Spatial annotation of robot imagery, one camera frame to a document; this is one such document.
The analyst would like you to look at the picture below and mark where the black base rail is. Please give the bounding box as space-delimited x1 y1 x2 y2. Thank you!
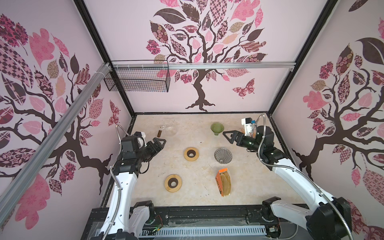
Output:
80 203 313 240

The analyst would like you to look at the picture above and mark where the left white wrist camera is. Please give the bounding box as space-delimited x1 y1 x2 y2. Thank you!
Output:
134 132 147 148

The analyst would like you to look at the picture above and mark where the right metal conduit cable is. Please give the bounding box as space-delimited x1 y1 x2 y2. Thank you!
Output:
256 113 355 240

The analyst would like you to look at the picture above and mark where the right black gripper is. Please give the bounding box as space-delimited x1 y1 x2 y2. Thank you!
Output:
222 132 262 155

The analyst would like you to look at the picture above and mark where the aluminium rail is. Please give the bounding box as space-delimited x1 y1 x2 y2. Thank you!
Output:
1 63 111 224
113 62 296 70

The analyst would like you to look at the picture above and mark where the back aluminium rail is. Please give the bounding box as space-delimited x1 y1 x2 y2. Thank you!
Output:
113 62 296 70

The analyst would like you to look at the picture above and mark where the grey glass dripper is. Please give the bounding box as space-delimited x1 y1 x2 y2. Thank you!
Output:
214 148 233 164

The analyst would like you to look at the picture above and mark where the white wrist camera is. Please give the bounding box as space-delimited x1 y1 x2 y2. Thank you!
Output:
241 118 257 138
134 132 147 148

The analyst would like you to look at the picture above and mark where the black wire basket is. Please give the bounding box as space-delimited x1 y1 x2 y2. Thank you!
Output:
104 60 171 93

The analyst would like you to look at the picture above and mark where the white slotted cable duct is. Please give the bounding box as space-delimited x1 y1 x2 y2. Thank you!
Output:
139 226 267 239

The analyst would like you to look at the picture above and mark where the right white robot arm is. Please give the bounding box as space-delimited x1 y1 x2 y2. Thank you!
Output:
223 126 353 240

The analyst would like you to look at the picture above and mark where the green glass dripper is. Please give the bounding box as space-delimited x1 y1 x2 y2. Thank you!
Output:
210 122 225 136

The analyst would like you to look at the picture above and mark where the metal conduit cable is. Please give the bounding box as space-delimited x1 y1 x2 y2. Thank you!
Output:
100 124 130 240
256 113 355 240

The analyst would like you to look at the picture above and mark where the left metal conduit cable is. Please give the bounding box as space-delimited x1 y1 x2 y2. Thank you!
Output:
100 124 130 240

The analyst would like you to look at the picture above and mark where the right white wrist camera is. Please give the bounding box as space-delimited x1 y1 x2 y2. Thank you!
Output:
241 118 257 138

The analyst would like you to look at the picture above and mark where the clear glass carafe brown handle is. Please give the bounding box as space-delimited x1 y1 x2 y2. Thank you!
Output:
157 121 179 138

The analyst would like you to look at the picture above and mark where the wooden dripper ring holder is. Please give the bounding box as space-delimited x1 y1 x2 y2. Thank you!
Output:
184 147 199 162

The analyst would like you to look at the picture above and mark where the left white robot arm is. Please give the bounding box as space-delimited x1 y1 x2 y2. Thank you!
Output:
91 132 167 240

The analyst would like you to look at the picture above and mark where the left aluminium rail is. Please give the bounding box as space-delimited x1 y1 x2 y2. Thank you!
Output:
1 63 111 224

